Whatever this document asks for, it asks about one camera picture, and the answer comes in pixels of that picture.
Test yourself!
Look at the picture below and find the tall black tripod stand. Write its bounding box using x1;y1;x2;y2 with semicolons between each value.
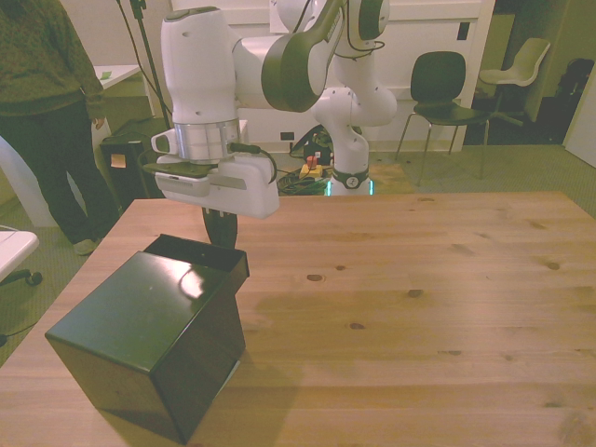
129;0;174;132

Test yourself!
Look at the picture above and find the person in dark clothes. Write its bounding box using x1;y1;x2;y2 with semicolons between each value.
0;0;121;257

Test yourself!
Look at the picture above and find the silver wrist camera bar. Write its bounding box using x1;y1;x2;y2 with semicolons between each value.
154;170;212;200

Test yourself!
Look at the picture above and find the black metal drawer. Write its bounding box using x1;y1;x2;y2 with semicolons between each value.
143;233;251;293

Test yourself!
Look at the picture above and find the floor cable bundle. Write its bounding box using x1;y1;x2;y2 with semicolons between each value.
274;167;332;197

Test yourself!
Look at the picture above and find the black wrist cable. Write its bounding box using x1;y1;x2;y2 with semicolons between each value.
226;141;279;183

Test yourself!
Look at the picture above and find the black control box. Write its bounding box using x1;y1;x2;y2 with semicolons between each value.
290;124;335;165

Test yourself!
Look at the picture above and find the black metal drawer cabinet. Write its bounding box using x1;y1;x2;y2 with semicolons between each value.
45;251;247;446

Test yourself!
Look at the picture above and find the long black hanging cable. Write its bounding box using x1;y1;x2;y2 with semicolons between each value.
115;0;172;123

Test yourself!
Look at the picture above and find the white office chair with casters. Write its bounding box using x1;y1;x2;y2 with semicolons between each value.
0;226;44;288

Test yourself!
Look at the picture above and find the black shell chair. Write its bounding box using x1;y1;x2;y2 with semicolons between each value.
395;50;493;188

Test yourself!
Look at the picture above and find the white shell chair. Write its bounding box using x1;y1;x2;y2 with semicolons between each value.
478;37;552;128

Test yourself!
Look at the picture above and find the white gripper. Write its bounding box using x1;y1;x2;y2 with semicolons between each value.
157;155;281;251

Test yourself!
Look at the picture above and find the yellow red emergency stop button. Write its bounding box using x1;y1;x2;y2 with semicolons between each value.
299;156;325;181

